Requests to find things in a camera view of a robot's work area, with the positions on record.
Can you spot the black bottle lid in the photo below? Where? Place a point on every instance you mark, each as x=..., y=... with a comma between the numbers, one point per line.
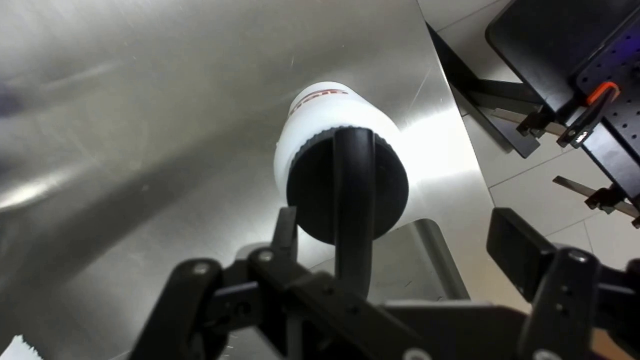
x=313, y=187

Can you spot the black work table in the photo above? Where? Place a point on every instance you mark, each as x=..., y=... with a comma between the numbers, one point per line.
x=561, y=47

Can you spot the white plastic bottle red print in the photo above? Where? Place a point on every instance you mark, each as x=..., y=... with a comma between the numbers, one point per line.
x=333, y=111

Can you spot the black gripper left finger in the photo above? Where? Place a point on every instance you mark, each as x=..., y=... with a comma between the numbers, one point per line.
x=292, y=307

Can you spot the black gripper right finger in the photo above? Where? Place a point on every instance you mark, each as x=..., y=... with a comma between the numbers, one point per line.
x=573, y=301

